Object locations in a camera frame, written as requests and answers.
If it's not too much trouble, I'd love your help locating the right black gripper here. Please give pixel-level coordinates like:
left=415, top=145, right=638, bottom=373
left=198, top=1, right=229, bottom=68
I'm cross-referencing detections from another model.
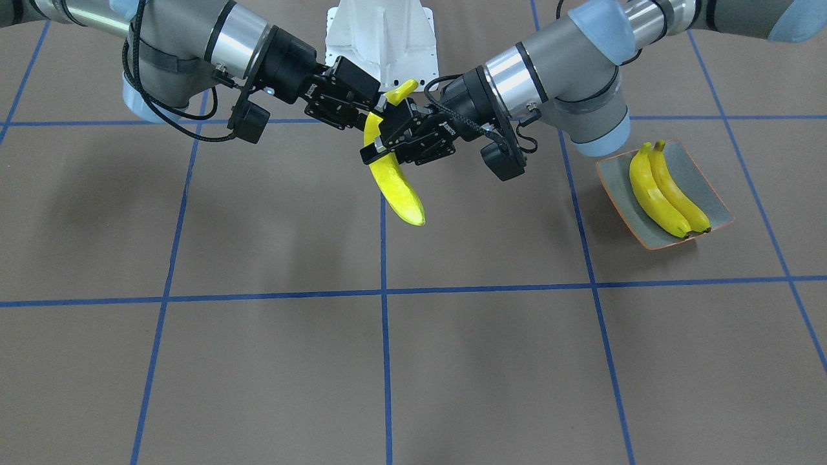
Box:
left=243, top=26, right=381, bottom=130

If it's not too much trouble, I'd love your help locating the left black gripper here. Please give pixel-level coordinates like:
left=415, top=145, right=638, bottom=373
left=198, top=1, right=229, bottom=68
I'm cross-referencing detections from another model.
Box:
left=360, top=66, right=511, bottom=165

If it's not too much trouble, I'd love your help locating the yellow banana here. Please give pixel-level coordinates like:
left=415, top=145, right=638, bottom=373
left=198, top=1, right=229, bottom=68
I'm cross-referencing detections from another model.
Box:
left=363, top=79, right=426, bottom=226
left=649, top=140, right=711, bottom=233
left=629, top=142, right=690, bottom=240

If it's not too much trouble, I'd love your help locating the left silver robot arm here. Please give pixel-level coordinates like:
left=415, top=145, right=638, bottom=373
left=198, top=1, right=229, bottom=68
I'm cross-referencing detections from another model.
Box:
left=361, top=1, right=825, bottom=180

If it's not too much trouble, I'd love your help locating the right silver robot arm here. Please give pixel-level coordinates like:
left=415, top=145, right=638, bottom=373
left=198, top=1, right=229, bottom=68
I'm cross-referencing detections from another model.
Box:
left=2, top=1, right=384, bottom=138

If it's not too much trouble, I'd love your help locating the grey square plate orange rim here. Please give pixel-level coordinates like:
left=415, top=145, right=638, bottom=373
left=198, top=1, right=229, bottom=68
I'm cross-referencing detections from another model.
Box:
left=596, top=139, right=733, bottom=250

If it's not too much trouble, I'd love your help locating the white pedestal column base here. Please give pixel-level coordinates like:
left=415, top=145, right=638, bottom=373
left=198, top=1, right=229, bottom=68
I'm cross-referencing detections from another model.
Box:
left=324, top=1, right=439, bottom=92

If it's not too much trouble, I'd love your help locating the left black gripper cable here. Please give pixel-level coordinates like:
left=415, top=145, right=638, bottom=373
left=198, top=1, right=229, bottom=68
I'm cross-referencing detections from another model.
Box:
left=423, top=74, right=511, bottom=143

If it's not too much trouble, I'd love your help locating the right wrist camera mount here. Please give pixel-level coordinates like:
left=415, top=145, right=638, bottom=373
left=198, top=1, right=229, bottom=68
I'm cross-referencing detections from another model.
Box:
left=227, top=85, right=271, bottom=144

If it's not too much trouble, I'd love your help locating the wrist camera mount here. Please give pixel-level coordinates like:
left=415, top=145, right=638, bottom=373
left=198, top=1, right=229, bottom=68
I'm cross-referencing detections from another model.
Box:
left=227, top=85, right=271, bottom=144
left=479, top=121, right=539, bottom=181

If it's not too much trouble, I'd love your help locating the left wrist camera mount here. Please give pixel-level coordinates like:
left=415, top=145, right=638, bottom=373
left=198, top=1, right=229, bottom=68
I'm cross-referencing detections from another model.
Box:
left=479, top=121, right=539, bottom=181

